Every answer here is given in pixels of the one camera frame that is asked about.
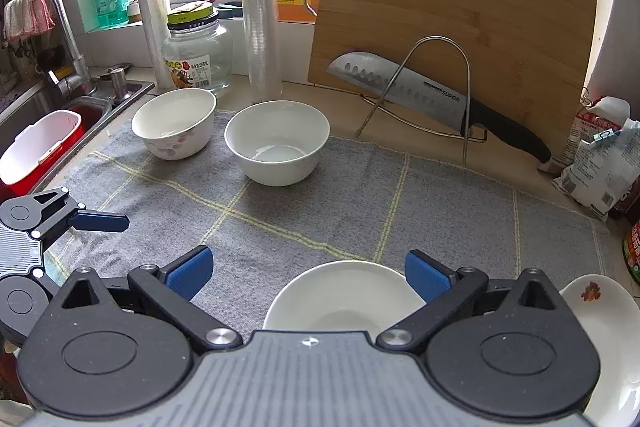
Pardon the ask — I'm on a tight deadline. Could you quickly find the white bowl floral print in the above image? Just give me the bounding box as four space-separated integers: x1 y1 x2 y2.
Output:
131 88 217 161

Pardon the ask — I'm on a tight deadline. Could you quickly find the white plate fruit decor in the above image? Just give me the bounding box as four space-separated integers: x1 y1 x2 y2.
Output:
561 274 640 426

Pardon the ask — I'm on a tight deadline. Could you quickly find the plain white bowl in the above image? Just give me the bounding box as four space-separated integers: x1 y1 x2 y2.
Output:
224 100 331 187

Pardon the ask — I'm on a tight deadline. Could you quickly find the black kitchen knife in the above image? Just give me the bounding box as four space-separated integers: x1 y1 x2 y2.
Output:
328 51 551 164

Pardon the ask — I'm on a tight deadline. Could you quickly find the red white sink basin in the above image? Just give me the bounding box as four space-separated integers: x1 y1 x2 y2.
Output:
1 102 106 200

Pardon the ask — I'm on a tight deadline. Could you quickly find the grey checked table mat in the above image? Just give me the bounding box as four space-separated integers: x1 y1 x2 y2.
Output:
46 115 617 334

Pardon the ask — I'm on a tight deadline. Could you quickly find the stainless steel sink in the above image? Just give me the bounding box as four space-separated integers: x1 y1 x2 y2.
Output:
1 80 154 192

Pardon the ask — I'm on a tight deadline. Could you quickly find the steel sink faucet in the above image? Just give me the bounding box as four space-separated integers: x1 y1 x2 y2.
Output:
48 0 96 100

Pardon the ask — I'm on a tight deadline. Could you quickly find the steel soap dispenser pump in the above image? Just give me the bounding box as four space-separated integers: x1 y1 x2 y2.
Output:
99 62 131 103

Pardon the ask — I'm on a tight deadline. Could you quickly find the green lid sauce tub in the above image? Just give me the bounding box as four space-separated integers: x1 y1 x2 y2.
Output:
622 221 640 284

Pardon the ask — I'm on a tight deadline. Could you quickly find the white plastic food bag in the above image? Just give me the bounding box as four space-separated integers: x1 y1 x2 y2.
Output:
553 118 640 221

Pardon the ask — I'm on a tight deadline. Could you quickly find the glass peach jar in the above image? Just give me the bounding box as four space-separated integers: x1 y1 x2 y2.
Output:
162 0 233 93

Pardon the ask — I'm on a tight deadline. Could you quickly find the pink cloth on faucet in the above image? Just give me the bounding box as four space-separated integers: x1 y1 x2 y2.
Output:
3 0 55 42

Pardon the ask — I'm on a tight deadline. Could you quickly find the small potted plant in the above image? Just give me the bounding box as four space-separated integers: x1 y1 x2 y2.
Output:
127 0 142 24

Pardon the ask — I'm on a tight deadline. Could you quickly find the red white clipped bag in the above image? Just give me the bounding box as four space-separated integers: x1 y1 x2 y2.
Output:
556 96 631 168

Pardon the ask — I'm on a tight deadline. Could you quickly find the short plastic wrap roll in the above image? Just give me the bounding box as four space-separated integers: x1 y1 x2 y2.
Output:
138 0 175 93

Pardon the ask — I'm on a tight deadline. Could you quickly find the bamboo cutting board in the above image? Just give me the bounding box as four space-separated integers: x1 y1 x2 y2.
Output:
308 0 597 155

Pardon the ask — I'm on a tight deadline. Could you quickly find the tall plastic wrap roll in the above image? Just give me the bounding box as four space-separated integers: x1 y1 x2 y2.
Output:
242 0 282 103

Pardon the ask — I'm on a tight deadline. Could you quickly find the wire knife rack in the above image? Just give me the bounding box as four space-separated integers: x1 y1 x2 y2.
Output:
354 34 490 168

